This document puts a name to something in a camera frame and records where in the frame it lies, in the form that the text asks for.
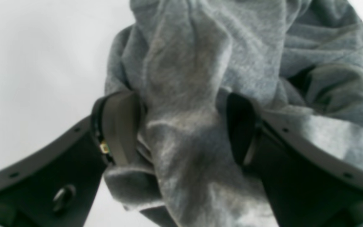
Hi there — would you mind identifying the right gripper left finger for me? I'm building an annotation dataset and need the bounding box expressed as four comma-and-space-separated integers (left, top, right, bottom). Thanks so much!
0, 91, 143, 227

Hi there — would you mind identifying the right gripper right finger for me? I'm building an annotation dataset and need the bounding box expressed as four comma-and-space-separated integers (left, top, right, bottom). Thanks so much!
226, 93, 363, 227

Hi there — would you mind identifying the grey T-shirt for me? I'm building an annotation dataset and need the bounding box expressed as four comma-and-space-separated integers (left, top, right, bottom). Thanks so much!
104, 0, 363, 227

